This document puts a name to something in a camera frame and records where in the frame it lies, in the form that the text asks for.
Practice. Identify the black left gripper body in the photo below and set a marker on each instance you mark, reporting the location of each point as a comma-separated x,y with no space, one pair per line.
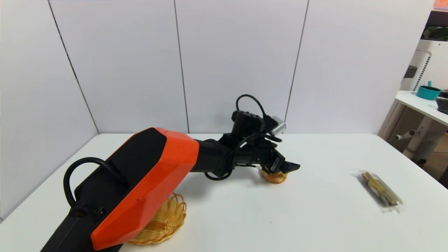
274,162

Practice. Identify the white pegboard unit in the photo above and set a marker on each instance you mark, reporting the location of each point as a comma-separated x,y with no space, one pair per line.
432,66

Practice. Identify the yellow woven basket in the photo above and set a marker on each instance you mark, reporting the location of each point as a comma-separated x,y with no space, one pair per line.
168,217

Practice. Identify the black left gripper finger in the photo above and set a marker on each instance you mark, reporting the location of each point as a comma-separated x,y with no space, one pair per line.
274,165
290,166

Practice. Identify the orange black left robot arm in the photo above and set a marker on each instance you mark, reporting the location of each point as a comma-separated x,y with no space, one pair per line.
150,175

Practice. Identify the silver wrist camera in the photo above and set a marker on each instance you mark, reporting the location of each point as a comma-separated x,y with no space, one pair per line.
278,126

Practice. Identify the white side desk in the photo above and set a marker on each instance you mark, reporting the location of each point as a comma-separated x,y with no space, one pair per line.
425,133

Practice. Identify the teal bowl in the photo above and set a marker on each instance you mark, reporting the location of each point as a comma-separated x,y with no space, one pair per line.
427,92

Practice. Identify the wrapped snack bar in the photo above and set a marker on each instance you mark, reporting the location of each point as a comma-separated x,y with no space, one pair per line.
379,190

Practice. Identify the cream puff pastry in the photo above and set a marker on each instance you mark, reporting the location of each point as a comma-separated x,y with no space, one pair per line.
274,178

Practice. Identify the black wrist module box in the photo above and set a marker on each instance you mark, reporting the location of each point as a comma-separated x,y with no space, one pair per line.
246,123

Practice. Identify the black container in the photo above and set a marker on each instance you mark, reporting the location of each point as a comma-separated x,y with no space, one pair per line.
442,104

